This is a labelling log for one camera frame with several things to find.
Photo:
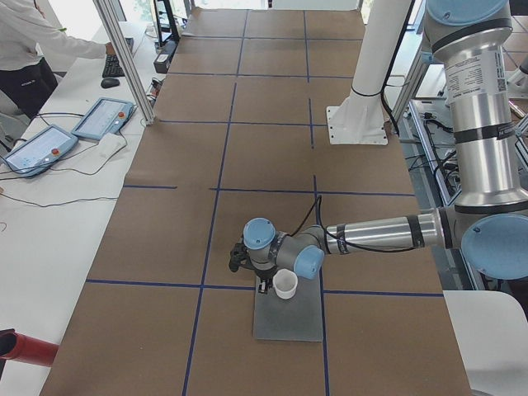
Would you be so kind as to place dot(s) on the red cylinder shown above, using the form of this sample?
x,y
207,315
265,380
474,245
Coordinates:
x,y
22,348

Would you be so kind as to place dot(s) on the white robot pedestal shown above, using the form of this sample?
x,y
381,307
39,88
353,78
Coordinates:
x,y
360,118

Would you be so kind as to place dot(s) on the white ceramic cup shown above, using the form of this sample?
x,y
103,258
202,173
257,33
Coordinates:
x,y
285,284

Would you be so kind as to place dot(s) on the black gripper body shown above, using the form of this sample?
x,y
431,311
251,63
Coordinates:
x,y
264,274

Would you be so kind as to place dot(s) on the brown paper table cover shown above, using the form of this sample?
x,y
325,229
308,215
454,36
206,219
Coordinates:
x,y
241,133

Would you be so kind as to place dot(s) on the black keyboard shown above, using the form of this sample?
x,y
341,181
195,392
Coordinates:
x,y
112,68

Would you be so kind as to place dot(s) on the person in white shirt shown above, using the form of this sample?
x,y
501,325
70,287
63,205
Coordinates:
x,y
26,77

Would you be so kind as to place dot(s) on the black box device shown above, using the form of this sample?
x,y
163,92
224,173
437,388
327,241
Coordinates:
x,y
164,58

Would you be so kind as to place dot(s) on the near blue teach pendant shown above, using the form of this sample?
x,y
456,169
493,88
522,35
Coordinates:
x,y
40,152

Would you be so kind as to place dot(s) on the white folded cloth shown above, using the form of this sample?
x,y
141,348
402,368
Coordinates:
x,y
109,145

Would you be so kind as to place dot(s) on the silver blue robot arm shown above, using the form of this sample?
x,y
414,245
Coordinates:
x,y
487,222

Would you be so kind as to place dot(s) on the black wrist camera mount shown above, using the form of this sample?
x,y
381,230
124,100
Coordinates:
x,y
239,258

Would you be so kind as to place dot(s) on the far blue teach pendant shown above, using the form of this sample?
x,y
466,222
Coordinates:
x,y
106,116

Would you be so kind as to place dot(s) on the black computer mouse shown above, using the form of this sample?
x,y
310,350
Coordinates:
x,y
107,83

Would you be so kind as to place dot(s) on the aluminium frame post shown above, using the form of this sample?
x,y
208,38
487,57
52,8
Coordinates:
x,y
111,24

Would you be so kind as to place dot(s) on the blue teach pendant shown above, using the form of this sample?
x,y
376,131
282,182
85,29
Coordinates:
x,y
106,116
40,152

